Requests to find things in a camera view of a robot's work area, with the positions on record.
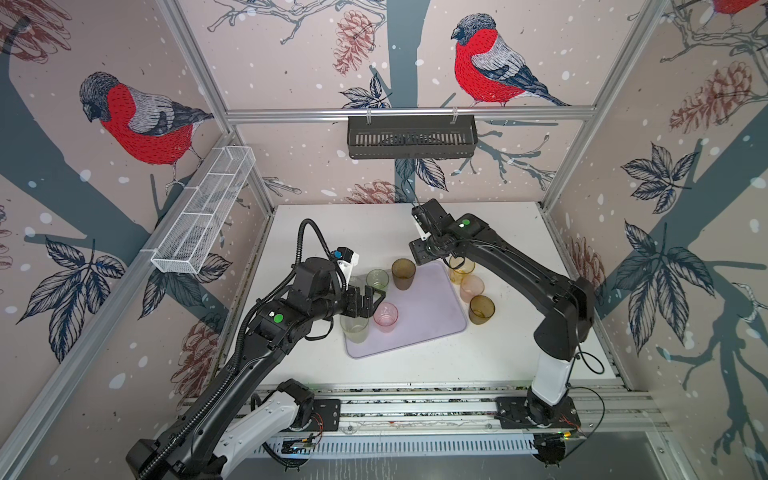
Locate pale green textured glass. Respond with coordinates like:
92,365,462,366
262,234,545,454
348,276,366,292

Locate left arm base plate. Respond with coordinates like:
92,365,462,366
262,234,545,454
288,399,341,432

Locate lilac plastic tray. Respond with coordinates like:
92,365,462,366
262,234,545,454
346,262,467,359

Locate green circuit board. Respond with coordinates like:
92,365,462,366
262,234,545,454
280,436,317,457

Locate pink clear glass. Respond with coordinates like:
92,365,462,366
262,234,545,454
373,302,399,333

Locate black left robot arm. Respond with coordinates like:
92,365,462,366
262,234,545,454
126,247,385,479

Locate brown textured short glass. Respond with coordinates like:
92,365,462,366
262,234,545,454
468,295,496,325

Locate black wall basket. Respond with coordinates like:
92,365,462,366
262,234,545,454
347,115,478,160

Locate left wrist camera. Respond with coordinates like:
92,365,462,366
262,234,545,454
333,247,359,281

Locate aluminium mounting rail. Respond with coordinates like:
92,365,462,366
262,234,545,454
173,383,670,436

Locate clear green glass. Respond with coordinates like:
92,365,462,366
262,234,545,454
366,269,390,292

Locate yellow clear glass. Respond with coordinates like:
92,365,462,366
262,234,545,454
447,256,475,285

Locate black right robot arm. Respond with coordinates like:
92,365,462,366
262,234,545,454
409,199,596,427

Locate brown textured tall glass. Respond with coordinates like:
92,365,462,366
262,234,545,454
391,258,416,291

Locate pink frosted glass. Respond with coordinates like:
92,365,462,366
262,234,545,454
459,274,485,303

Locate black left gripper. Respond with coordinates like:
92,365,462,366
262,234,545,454
310,280,387,321

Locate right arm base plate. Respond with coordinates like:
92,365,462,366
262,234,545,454
494,395,581,430

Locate white wire mesh shelf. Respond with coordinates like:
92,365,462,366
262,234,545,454
151,146,255,275

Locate pale green frosted tall glass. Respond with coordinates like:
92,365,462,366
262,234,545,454
339,316,370,344

